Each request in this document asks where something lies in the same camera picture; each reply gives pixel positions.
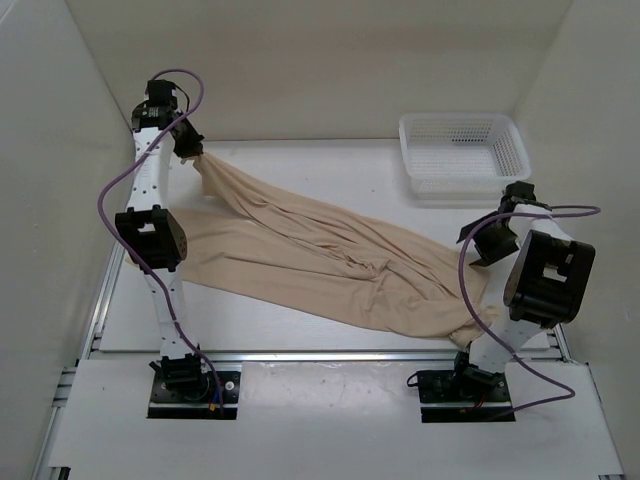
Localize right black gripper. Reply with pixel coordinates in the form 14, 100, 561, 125
459, 211, 519, 268

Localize beige trousers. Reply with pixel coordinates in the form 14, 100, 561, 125
175, 154, 499, 347

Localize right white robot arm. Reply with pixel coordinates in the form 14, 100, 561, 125
449, 197, 596, 400

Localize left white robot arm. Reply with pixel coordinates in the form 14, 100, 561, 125
115, 98, 211, 402

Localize white plastic basket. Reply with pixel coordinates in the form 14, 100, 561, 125
399, 112, 531, 201

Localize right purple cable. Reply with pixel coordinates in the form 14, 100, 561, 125
457, 203, 601, 412

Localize purple cable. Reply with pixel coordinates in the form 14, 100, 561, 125
457, 203, 601, 412
97, 68, 226, 416

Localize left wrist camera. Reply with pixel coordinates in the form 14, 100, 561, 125
146, 79, 178, 110

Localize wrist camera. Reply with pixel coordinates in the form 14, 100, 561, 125
501, 181, 537, 204
146, 79, 178, 110

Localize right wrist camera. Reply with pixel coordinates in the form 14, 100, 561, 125
501, 181, 537, 204

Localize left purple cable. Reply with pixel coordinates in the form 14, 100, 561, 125
97, 68, 226, 416

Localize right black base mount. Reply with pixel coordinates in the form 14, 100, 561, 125
406, 370, 516, 424

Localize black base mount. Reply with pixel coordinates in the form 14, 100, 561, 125
406, 370, 516, 424
147, 363, 242, 421

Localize aluminium frame rail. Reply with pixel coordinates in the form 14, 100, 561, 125
34, 248, 625, 479

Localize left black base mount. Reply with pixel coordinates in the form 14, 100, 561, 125
147, 363, 242, 421

